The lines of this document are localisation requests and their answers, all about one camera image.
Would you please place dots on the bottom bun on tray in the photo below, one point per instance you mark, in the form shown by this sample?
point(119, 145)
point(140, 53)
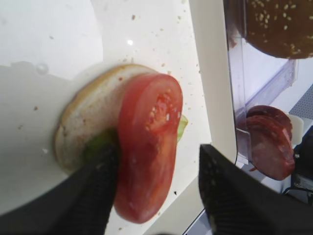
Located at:
point(94, 109)

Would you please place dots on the metal tray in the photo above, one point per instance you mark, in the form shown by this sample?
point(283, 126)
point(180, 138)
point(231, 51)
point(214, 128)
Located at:
point(64, 67)

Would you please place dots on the white pusher block meat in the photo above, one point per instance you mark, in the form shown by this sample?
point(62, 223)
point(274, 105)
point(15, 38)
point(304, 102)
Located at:
point(297, 129)

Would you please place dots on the rear meat slice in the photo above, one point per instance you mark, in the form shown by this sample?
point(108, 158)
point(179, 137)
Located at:
point(274, 115)

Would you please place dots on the lettuce leaf on bun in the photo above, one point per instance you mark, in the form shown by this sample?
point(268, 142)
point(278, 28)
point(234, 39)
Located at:
point(109, 137)

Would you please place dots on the right clear long divider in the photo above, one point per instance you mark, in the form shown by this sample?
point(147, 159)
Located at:
point(235, 23)

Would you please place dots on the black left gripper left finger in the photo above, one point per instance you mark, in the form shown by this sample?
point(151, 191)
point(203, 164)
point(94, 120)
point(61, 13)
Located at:
point(80, 205)

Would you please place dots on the sesame bun top front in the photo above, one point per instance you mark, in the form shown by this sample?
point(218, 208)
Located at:
point(280, 28)

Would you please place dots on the clear rail near sesame buns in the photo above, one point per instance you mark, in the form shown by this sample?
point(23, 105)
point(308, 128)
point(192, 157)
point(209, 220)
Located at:
point(282, 80)

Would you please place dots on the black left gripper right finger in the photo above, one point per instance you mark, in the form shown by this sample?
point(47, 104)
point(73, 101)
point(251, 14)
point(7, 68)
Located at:
point(237, 204)

